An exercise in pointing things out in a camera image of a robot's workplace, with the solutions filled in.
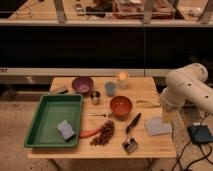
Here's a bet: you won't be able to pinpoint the blue grey sponge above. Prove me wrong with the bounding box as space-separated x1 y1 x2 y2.
57 120 75 140

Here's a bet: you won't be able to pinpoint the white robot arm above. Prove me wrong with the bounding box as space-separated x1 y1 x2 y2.
160 63 213 123

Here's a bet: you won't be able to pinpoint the orange bowl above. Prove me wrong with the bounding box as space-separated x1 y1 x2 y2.
110 96 132 118

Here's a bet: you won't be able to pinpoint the purple bowl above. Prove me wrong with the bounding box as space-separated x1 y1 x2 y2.
71 76 94 94

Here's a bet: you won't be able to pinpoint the grey cloth square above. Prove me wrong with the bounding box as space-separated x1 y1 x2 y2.
144 117 172 136

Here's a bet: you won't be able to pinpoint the yellow banana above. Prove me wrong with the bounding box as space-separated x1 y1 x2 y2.
136 100 161 108

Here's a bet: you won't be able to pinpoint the black box on floor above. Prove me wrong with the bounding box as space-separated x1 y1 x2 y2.
187 125 213 144

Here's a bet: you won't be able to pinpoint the wooden table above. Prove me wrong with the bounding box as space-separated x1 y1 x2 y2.
28 77 176 163

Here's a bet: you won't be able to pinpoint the metal fork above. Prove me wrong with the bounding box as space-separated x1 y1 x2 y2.
87 113 112 118

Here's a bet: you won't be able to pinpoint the bunch of brown grapes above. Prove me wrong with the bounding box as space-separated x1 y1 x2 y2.
90 120 115 145

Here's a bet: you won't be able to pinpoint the blue cup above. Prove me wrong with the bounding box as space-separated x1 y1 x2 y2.
105 82 116 97

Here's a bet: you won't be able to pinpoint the small metal cup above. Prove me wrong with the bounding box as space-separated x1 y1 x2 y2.
90 91 100 105

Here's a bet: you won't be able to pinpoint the orange carrot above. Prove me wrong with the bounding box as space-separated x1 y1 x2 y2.
79 127 101 139

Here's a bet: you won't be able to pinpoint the grey block on table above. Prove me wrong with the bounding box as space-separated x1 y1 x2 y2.
50 85 68 94

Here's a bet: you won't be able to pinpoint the green plastic tray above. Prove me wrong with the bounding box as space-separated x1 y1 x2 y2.
24 94 83 148

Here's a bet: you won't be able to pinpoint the cluttered tray on shelf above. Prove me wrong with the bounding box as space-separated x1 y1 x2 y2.
112 0 175 19

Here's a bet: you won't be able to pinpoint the eyeglasses on shelf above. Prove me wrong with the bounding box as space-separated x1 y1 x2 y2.
15 12 33 19

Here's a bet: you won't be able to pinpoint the black handled brush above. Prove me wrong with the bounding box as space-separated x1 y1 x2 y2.
122 113 141 154

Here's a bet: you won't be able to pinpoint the black floor cable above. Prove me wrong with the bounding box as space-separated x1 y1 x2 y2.
170 113 213 171

